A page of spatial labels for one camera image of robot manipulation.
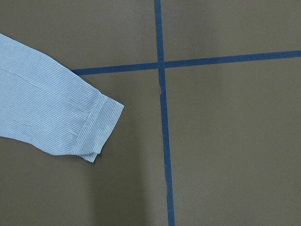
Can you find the blue striped button shirt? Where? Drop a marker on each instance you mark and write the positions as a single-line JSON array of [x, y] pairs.
[[44, 104]]

